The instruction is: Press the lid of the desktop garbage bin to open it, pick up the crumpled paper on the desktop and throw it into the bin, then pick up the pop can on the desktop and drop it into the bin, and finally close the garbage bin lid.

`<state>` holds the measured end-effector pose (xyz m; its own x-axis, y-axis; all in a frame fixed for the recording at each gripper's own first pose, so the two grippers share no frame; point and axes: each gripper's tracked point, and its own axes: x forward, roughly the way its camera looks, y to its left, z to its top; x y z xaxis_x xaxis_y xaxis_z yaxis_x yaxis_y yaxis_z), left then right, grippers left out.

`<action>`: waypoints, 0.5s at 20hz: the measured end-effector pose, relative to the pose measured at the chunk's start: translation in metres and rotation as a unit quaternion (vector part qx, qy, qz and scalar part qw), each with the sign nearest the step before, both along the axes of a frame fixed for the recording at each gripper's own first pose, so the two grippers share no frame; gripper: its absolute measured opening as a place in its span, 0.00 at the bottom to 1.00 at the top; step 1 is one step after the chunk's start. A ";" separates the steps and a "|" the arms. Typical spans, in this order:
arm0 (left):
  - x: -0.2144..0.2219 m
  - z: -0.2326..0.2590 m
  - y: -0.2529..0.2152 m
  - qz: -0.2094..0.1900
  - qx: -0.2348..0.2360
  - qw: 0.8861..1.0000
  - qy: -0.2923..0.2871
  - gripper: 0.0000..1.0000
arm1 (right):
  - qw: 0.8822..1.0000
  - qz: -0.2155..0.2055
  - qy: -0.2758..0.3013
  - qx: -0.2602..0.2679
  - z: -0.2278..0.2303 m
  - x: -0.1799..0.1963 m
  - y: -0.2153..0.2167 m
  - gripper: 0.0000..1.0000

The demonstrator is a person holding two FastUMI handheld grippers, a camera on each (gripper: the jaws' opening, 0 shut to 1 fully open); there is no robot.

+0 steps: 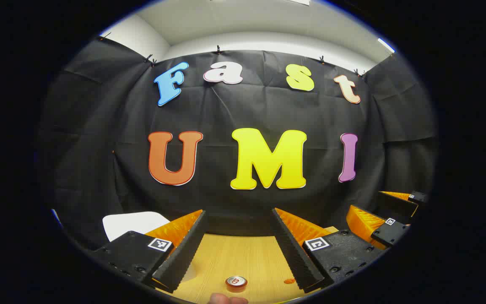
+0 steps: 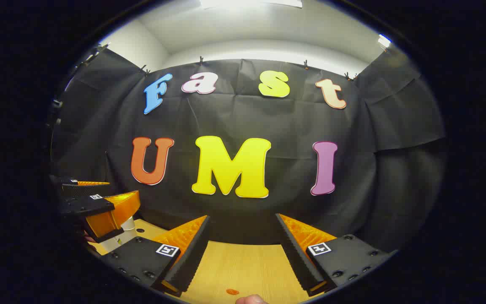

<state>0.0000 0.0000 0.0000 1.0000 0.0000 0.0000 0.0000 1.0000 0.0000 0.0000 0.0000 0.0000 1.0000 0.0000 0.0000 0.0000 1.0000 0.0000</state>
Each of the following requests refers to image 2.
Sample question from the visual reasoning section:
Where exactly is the white desktop garbage bin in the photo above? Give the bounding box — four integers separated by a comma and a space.
99, 217, 136, 255

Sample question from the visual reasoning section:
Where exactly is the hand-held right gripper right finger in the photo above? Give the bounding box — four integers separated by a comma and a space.
275, 213, 397, 297

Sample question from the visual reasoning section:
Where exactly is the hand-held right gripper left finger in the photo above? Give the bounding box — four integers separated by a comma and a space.
100, 214, 211, 298

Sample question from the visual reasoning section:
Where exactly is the black backdrop cloth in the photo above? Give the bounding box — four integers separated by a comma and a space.
50, 47, 446, 254

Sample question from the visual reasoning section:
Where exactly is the wooden desktop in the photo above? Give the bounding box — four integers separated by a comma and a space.
88, 219, 341, 304

